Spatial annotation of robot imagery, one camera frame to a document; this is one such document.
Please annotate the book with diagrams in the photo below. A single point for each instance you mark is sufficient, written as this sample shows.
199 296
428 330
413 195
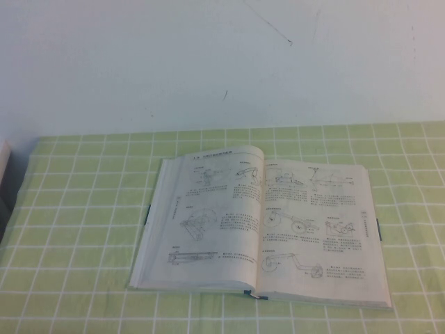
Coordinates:
222 222

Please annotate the green white checked tablecloth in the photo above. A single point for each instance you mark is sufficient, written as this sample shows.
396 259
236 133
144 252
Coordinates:
69 243

